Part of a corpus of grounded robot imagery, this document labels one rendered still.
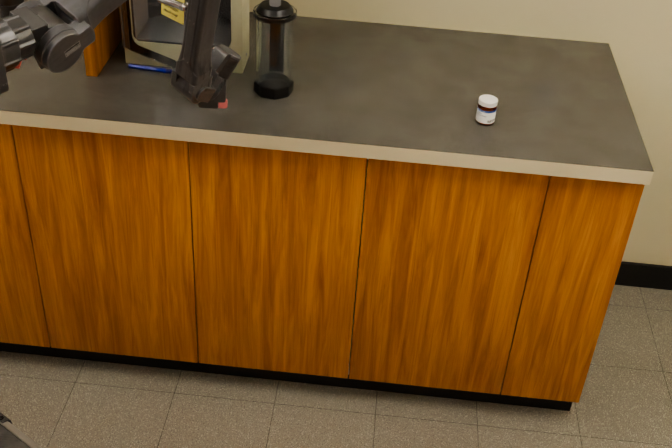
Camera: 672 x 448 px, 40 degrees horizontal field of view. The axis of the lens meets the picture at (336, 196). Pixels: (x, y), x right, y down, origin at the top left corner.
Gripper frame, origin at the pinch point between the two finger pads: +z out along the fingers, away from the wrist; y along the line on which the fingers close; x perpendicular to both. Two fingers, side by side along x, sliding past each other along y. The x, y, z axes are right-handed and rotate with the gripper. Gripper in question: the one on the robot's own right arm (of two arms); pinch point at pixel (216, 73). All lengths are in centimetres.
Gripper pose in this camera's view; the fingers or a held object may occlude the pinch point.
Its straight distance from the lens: 225.1
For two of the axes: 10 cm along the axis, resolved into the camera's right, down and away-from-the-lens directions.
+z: -0.1, -3.0, 9.5
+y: 0.6, -9.5, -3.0
